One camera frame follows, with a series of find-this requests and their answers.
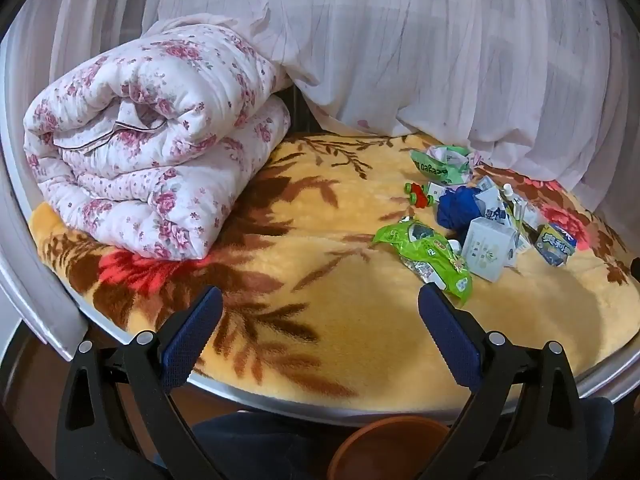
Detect blue yellow drink carton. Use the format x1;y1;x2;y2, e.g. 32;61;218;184
534;224;578;266

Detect blue cloth ball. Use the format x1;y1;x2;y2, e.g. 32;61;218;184
436;186;483;235

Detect yellow floral plush blanket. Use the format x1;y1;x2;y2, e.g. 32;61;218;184
29;132;640;406

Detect green toy car red wheels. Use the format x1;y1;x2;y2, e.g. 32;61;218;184
404;182;435;209

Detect orange plastic bucket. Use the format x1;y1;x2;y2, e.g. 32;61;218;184
331;415;451;480

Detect crumpled green white packet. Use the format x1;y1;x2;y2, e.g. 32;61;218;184
410;144;473;186

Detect white cube box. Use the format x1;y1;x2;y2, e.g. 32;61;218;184
461;216;521;282

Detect white sheer curtain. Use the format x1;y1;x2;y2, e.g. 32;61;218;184
0;0;640;221

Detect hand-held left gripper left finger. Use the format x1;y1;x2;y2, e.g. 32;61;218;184
55;287;223;480

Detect pink floral folded quilt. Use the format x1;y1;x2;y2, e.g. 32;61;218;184
22;14;293;261

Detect clear plastic vial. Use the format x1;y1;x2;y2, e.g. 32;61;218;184
510;200;541;241

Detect person's dark blue jeans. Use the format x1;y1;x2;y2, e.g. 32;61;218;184
152;397;616;480

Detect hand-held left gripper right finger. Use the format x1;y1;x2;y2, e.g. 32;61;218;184
417;282;593;480

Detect green snack wrapper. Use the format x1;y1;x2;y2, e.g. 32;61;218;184
371;217;473;307

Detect white and blue carton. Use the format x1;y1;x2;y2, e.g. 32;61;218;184
472;176;513;226

